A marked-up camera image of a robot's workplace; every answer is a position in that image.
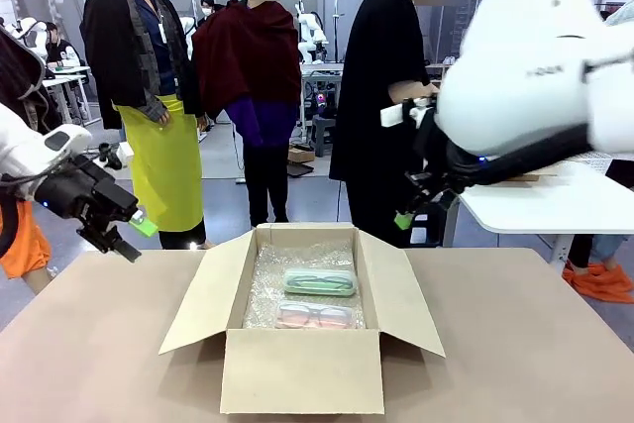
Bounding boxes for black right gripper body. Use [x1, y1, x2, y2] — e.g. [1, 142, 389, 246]
[403, 169, 465, 211]

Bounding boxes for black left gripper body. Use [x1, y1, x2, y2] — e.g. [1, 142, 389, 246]
[37, 155, 140, 227]

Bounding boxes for dark glasses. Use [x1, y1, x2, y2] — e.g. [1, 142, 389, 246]
[289, 271, 351, 290]
[279, 304, 349, 325]

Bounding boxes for translucent green glasses case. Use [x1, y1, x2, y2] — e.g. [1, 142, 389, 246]
[282, 267, 358, 297]

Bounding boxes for translucent pink glasses case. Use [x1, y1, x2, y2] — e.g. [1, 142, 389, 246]
[275, 301, 356, 330]

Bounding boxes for person's right forearm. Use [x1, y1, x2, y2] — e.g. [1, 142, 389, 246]
[388, 79, 441, 104]

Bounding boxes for brown cardboard shipping box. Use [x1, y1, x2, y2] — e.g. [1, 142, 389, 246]
[158, 222, 447, 415]

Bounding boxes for mannequin with orange shorts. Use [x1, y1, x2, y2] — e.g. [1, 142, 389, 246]
[0, 29, 54, 295]

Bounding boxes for person in black t-shirt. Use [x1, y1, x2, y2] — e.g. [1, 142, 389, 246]
[329, 0, 489, 249]

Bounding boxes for brown cardboard strip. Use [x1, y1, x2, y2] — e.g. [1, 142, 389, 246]
[507, 172, 560, 184]

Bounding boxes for white background work table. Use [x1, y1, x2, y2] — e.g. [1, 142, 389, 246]
[42, 64, 94, 128]

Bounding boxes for black plastic stool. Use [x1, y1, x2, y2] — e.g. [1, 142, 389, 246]
[310, 115, 344, 159]

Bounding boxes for white height-adjustable table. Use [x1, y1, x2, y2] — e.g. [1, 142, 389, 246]
[456, 153, 634, 266]

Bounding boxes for small cardboard box on floor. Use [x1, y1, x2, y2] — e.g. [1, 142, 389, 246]
[287, 145, 317, 164]

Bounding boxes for mannequin with purple sleeves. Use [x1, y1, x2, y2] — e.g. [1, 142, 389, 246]
[191, 0, 302, 229]

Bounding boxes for clear bubble wrap sheet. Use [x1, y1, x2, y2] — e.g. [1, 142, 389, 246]
[242, 239, 368, 330]

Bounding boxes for seated person in white jacket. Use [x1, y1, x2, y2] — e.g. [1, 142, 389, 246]
[43, 21, 81, 68]

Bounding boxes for mannequin with black jacket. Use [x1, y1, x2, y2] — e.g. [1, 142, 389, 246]
[78, 0, 209, 251]

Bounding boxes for grey background workbench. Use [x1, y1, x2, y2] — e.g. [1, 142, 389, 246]
[299, 60, 347, 120]

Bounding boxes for orange cloth on floor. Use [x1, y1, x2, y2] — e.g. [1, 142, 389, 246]
[562, 259, 634, 305]

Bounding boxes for maroon shawl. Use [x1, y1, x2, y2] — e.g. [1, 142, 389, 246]
[191, 0, 302, 120]

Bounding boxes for background person with face mask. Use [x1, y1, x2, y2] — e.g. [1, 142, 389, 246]
[196, 0, 225, 28]

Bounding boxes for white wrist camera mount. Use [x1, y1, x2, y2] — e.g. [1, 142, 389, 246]
[379, 97, 440, 128]

